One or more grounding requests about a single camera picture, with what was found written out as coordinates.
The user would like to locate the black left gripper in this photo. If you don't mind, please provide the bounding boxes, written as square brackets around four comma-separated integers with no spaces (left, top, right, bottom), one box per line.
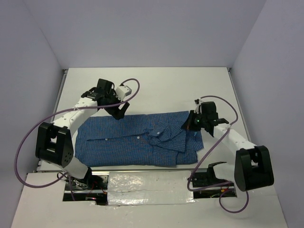
[104,89,129,120]

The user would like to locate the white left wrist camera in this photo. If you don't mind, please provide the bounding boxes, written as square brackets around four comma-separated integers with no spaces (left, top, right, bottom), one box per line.
[115,85,132,101]

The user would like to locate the blue plaid long sleeve shirt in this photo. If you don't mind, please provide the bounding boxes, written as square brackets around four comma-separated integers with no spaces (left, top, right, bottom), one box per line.
[75,111,204,167]

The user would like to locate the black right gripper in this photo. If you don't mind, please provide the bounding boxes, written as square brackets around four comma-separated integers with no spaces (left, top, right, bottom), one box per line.
[182,110,207,132]

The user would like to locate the silver tape covered panel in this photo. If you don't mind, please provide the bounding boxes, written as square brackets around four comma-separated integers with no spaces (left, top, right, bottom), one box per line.
[107,171,195,206]

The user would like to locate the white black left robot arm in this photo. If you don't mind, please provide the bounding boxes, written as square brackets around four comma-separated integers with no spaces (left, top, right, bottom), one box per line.
[35,79,132,189]

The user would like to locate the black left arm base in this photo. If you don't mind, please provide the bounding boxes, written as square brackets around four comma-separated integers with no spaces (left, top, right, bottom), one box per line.
[62,175,109,206]

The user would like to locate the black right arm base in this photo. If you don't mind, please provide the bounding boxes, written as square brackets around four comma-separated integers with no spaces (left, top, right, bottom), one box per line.
[191,172,237,199]

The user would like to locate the aluminium table edge rail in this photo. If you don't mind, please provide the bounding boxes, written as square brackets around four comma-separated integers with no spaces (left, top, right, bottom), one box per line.
[225,67,258,145]

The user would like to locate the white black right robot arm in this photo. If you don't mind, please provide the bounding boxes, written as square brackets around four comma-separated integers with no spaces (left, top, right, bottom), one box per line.
[182,99,275,191]

